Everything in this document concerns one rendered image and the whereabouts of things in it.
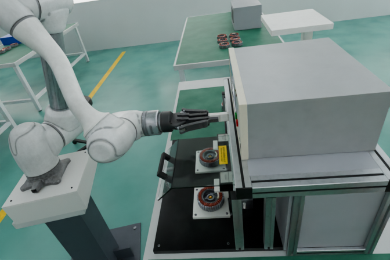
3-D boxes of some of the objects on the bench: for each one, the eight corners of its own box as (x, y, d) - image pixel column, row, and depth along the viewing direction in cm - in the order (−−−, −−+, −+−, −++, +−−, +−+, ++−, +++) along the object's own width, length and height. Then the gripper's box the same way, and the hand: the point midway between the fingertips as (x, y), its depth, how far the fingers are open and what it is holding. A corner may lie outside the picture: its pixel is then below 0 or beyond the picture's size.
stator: (199, 215, 104) (198, 209, 102) (196, 192, 113) (195, 187, 111) (227, 209, 104) (226, 203, 102) (221, 188, 113) (220, 182, 111)
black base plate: (154, 254, 96) (152, 251, 95) (173, 143, 149) (172, 139, 148) (282, 250, 91) (282, 246, 90) (255, 136, 144) (255, 133, 143)
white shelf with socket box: (269, 97, 176) (271, 30, 150) (260, 73, 206) (260, 15, 181) (322, 92, 172) (333, 22, 147) (305, 69, 202) (312, 8, 177)
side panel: (287, 256, 90) (294, 196, 72) (285, 247, 92) (291, 187, 74) (372, 253, 86) (402, 191, 69) (368, 245, 89) (395, 182, 71)
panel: (283, 249, 89) (289, 194, 73) (255, 132, 144) (254, 85, 127) (286, 249, 89) (293, 193, 73) (256, 132, 144) (256, 84, 127)
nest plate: (192, 219, 104) (192, 217, 103) (194, 189, 116) (194, 187, 116) (230, 217, 102) (230, 215, 102) (227, 187, 115) (227, 186, 114)
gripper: (166, 119, 99) (228, 114, 96) (161, 142, 88) (230, 136, 85) (162, 103, 94) (227, 97, 92) (155, 124, 84) (229, 118, 81)
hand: (218, 116), depth 89 cm, fingers closed
